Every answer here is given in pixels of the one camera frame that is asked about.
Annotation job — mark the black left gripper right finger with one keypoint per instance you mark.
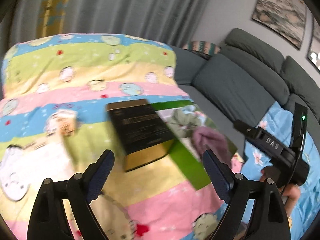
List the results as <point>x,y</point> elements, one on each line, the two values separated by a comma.
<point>268,219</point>

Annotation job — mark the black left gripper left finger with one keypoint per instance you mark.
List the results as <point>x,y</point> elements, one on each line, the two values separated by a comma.
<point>48,217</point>

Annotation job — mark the purple fluffy cloth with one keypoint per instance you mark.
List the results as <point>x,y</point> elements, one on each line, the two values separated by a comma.
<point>205,138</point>

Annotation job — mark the grey green rag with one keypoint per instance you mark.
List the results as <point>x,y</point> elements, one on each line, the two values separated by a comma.
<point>184,123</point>

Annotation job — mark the person's right hand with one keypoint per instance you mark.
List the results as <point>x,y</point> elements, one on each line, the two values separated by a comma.
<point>291,192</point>

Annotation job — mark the colourful cartoon bed sheet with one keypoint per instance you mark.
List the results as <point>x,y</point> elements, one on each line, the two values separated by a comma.
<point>54,124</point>

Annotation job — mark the grey sofa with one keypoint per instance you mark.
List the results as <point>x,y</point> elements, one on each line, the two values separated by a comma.
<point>242,80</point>

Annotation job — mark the green white cardboard box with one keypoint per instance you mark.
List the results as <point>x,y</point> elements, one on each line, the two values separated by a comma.
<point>183,153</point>

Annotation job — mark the black gold tin box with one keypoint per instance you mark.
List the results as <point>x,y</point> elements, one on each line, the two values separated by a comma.
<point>144,136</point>

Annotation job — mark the striped cushion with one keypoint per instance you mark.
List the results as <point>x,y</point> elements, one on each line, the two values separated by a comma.
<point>203,49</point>

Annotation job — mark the framed landscape painting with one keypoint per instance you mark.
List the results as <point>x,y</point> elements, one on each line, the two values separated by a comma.
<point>287,18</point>

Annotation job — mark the yellow patterned curtain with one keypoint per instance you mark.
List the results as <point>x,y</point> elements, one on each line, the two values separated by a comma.
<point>51,17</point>

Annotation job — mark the black camera unit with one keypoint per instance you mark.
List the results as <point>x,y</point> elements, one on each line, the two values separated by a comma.
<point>299,128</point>

